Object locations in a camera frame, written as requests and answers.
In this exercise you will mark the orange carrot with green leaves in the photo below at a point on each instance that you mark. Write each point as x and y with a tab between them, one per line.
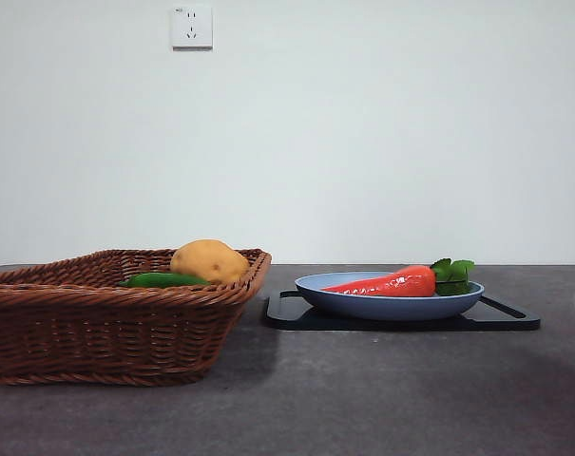
401	285

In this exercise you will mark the blue round plate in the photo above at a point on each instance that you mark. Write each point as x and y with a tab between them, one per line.
387	309

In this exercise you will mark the yellow-brown potato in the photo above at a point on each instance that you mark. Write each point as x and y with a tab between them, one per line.
211	261

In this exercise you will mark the black flat tray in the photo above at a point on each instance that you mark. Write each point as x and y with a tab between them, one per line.
287	319

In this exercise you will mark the green pepper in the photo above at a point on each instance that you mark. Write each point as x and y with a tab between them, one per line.
163	279

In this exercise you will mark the brown wicker basket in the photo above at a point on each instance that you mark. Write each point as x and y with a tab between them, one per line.
101	332

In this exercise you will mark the white wall socket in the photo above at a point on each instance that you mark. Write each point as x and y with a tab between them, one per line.
192	26

